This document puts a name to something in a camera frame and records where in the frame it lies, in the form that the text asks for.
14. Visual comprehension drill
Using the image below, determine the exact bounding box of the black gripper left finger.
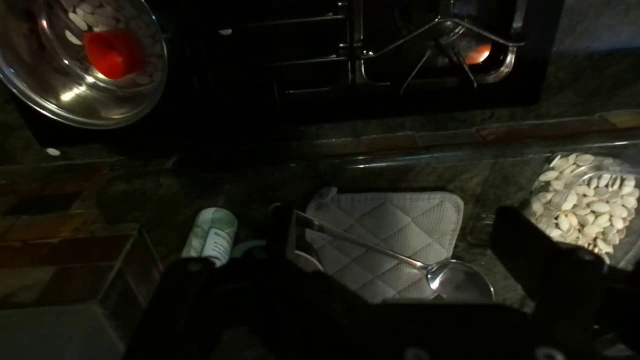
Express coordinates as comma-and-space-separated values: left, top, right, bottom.
126, 204, 326, 360

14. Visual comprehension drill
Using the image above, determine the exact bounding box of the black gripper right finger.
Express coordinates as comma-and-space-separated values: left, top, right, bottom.
491, 204, 640, 360

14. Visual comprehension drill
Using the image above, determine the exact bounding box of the white seeds heap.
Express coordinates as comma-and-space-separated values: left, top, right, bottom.
528, 154, 638, 258

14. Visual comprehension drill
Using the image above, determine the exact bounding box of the white plastic bottle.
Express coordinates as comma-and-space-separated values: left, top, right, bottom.
181, 205, 240, 268

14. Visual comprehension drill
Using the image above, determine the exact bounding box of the long metal spoon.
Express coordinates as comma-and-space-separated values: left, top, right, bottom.
293, 208, 497, 303

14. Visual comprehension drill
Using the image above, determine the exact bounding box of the grey quilted pot holder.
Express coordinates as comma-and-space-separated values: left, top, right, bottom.
302, 185, 466, 305

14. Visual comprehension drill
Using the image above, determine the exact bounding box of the red round food piece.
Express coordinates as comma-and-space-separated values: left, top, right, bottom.
81, 27, 146, 81

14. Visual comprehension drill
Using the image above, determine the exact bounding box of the black gas stove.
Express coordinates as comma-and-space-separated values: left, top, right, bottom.
148, 0, 569, 128

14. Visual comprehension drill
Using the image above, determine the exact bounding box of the steel saucepan with handle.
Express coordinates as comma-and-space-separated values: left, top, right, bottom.
0, 0, 171, 130

